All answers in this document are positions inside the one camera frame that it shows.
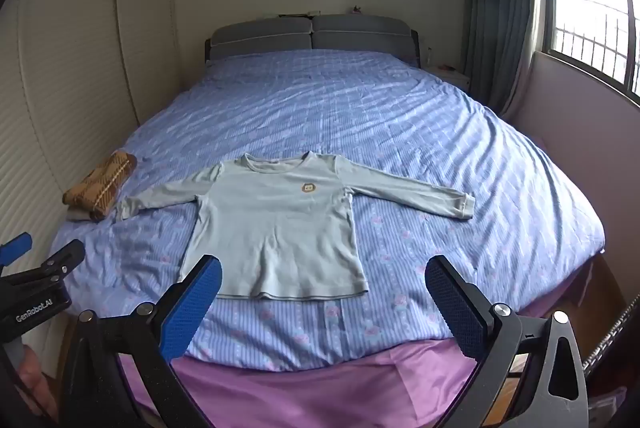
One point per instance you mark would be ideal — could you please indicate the brown plaid folded cloth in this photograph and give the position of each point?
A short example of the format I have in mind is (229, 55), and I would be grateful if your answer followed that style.
(100, 185)

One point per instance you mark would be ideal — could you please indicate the grey padded headboard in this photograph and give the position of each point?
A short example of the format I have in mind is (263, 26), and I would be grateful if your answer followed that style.
(300, 32)

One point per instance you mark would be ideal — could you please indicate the white louvred wardrobe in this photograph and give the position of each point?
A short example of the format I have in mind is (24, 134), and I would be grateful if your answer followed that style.
(75, 57)

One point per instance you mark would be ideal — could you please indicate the light green long-sleeve shirt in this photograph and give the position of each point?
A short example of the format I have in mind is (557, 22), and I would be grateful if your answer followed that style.
(280, 228)

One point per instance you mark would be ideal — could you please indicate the small figurine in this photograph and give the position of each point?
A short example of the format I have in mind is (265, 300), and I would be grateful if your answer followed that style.
(356, 10)

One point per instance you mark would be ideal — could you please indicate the wooden bed frame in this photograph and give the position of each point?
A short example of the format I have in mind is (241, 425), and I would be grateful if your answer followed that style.
(602, 288)

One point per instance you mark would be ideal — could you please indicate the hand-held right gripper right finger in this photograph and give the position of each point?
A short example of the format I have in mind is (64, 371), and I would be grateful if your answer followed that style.
(455, 313)

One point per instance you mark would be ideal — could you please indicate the grey-green curtain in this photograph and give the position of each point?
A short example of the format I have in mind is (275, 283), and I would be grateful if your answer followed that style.
(500, 7)

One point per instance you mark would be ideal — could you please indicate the white nightstand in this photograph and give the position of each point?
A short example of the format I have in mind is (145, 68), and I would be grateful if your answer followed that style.
(452, 78)

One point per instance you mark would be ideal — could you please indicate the blue floral striped bedsheet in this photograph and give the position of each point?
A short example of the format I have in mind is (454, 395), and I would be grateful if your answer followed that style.
(350, 117)

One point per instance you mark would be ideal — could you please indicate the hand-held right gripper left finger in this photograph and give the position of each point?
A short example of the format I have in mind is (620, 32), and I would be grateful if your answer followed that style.
(192, 310)

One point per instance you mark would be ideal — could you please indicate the barred window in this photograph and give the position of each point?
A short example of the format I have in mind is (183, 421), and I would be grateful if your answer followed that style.
(590, 7)

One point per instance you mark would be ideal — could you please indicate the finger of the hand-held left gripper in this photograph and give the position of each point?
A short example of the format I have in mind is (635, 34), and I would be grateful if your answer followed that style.
(56, 265)
(15, 249)

